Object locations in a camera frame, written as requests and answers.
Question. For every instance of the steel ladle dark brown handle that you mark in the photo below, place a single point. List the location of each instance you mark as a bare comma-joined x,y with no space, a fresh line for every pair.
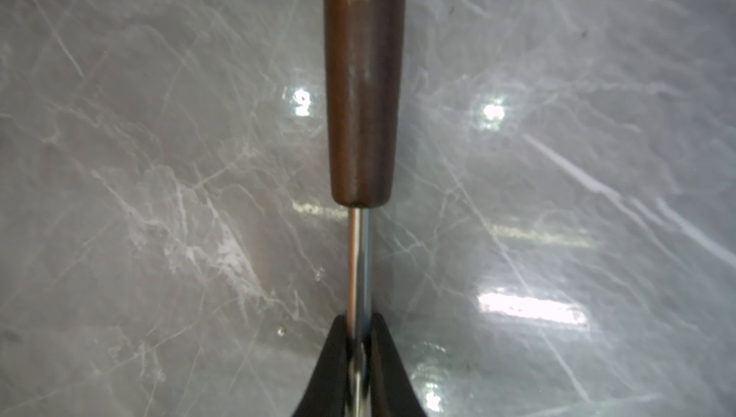
363,65

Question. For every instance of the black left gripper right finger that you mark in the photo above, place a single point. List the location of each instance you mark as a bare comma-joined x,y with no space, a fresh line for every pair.
391,391

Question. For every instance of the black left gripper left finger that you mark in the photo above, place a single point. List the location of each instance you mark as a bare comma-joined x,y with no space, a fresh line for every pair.
325,395

